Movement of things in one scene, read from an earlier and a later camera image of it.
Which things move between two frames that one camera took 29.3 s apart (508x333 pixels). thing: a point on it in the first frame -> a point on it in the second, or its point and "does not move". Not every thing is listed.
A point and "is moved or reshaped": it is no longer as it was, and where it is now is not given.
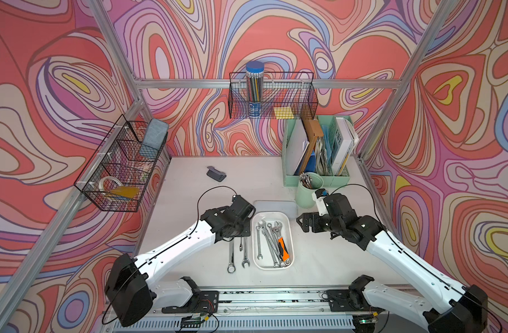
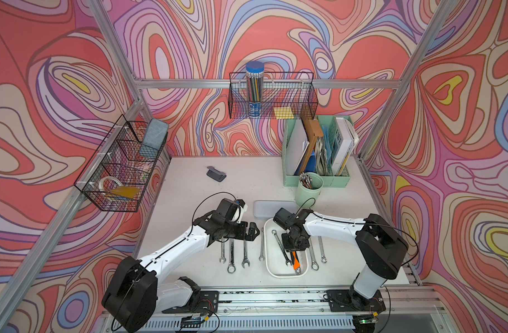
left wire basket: (119, 176) does not move
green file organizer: (324, 145) does not move
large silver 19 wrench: (263, 226) -> (315, 266)
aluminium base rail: (282, 310) does not move
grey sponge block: (154, 138) does not move
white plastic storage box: (287, 220) is moved or reshaped
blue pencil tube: (255, 88) does not move
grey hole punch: (216, 174) does not move
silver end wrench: (246, 261) does not move
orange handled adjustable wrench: (284, 255) -> (296, 263)
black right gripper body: (323, 223) -> (291, 243)
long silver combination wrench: (231, 268) does not move
